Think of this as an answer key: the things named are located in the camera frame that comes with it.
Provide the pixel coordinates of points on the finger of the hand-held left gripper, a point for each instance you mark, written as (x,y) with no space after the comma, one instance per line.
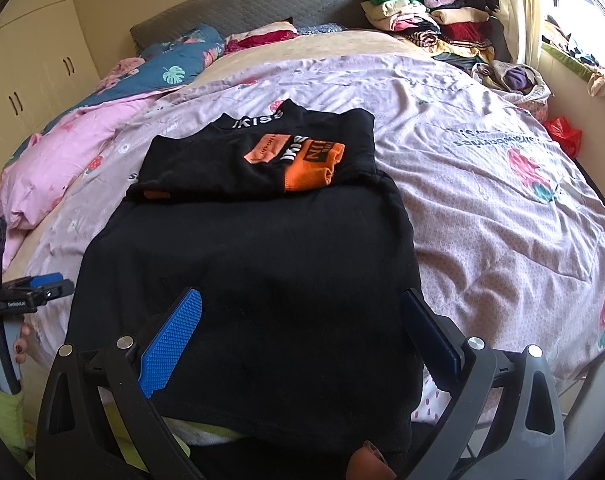
(50,285)

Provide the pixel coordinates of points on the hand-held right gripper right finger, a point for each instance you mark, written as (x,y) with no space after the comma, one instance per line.
(432,335)

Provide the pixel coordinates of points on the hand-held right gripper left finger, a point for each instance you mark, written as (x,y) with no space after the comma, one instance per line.
(175,340)

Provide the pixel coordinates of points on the black sweater with orange cuffs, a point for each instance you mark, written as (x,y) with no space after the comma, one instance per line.
(257,260)

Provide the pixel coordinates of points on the clothes on windowsill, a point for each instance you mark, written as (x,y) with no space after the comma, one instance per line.
(592,65)

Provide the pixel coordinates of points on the pile of folded clothes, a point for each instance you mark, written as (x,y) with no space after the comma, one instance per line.
(432,20)

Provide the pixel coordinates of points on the person's left hand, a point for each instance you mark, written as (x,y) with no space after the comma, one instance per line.
(22,345)

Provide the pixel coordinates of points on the person's right hand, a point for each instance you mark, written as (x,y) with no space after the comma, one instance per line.
(372,462)

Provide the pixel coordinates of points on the yellow-green fleece cloth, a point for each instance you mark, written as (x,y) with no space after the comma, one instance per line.
(2,410)

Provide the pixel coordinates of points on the pink quilt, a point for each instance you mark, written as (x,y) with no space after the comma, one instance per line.
(47,160)

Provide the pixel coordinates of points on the lilac strawberry print quilt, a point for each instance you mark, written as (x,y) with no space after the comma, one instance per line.
(482,200)

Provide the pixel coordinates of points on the cream wardrobe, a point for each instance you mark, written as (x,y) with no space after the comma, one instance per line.
(37,60)

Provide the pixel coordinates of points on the red plastic bag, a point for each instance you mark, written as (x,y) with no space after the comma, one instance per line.
(562,132)

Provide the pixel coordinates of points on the blue floral leaf pillow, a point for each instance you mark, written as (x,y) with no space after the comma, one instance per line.
(182,55)

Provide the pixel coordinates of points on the bundle with purple cloth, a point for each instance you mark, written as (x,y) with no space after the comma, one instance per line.
(514,80)

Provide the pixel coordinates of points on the maroon pillow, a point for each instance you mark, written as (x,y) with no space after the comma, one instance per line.
(262,37)

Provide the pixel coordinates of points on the beige bed sheet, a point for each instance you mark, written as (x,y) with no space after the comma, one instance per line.
(307,45)

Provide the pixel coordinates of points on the blue-grey patterned pillow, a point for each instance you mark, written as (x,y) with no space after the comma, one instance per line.
(322,28)

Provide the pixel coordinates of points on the cream curtain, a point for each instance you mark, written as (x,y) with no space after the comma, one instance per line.
(517,10)

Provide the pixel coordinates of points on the grey quilted headboard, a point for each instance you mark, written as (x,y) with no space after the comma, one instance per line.
(262,0)

